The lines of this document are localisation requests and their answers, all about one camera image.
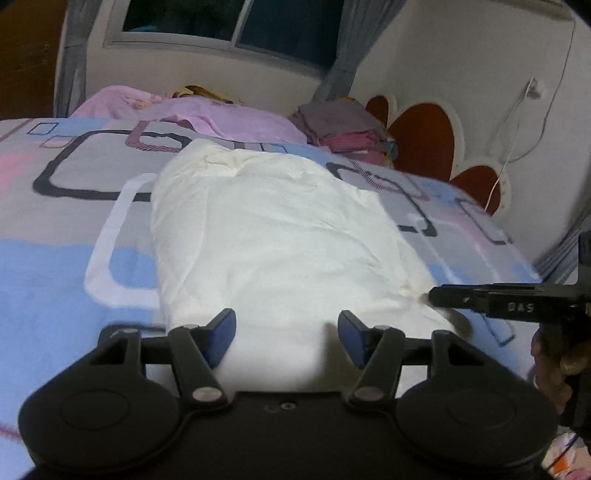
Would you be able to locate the pink blanket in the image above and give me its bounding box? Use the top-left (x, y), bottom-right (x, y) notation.
top-left (70, 86), bottom-right (307, 145)

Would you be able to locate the grey curtain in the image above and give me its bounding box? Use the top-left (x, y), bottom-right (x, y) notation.
top-left (54, 1), bottom-right (96, 117)
top-left (311, 0), bottom-right (391, 102)

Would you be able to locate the yellow patterned cloth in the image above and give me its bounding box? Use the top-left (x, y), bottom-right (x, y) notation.
top-left (172, 85), bottom-right (235, 104)

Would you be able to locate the grey curtain right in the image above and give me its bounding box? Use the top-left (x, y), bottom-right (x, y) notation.
top-left (311, 0), bottom-right (391, 102)

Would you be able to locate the white padded jacket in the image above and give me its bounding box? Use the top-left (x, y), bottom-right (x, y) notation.
top-left (151, 139), bottom-right (472, 394)

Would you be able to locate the red flower headboard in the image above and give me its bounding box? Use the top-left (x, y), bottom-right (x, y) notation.
top-left (366, 95), bottom-right (512, 218)

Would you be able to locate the stack of folded clothes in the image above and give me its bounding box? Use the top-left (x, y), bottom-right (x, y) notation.
top-left (289, 99), bottom-right (399, 168)

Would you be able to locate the patterned bed sheet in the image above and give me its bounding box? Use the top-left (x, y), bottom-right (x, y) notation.
top-left (1, 118), bottom-right (539, 479)

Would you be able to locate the person's right hand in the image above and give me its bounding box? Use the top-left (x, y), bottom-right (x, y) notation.
top-left (531, 325), bottom-right (590, 415)

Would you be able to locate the white charger cable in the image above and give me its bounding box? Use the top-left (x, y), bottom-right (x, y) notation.
top-left (482, 13), bottom-right (578, 213)

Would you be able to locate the brown wooden door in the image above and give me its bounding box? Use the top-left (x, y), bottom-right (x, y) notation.
top-left (1, 0), bottom-right (68, 120)

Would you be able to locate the grey curtain left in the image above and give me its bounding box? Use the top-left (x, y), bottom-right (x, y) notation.
top-left (54, 1), bottom-right (96, 117)

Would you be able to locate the window with white frame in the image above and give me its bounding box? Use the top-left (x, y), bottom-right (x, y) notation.
top-left (107, 0), bottom-right (344, 71)

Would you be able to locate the white wall charger plug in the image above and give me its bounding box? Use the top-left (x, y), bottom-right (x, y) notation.
top-left (526, 78), bottom-right (546, 100)

